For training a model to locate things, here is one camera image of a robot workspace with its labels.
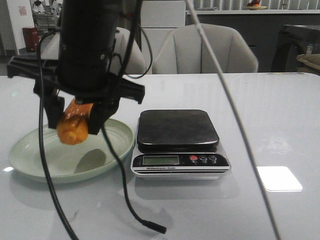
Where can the white drawer cabinet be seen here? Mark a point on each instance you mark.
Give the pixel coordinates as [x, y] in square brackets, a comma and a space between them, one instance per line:
[157, 19]

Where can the left grey upholstered chair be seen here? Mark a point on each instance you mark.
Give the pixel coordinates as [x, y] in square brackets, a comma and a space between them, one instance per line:
[135, 66]

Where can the orange corn cob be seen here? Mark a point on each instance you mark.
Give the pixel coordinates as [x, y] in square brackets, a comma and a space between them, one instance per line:
[73, 125]

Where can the tan cushion at right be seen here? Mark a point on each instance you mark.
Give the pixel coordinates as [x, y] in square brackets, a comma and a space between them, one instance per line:
[309, 63]

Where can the right grey upholstered chair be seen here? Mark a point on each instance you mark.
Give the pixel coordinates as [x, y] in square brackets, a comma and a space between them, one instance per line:
[184, 52]

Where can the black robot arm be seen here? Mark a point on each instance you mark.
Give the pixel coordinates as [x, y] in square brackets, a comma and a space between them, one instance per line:
[87, 36]

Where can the fruit plate on counter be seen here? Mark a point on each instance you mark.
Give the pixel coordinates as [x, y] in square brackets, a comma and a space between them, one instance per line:
[255, 5]

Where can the dark grey counter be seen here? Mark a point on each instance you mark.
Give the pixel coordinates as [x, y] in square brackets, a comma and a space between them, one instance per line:
[260, 28]

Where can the grey upholstered chair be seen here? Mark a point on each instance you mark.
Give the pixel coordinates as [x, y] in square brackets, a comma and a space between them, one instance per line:
[184, 52]
[135, 66]

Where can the pale green plate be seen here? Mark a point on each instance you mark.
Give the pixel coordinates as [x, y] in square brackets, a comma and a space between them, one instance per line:
[71, 163]

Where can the red bin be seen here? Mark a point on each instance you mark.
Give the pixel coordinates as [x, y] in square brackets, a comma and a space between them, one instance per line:
[31, 38]

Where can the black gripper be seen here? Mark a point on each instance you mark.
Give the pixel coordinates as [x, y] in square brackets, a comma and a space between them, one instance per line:
[53, 105]

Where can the black silver kitchen scale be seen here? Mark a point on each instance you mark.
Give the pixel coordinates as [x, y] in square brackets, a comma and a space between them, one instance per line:
[178, 144]

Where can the dark appliance at right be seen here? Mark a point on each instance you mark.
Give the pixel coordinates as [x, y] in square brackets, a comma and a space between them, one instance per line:
[294, 40]

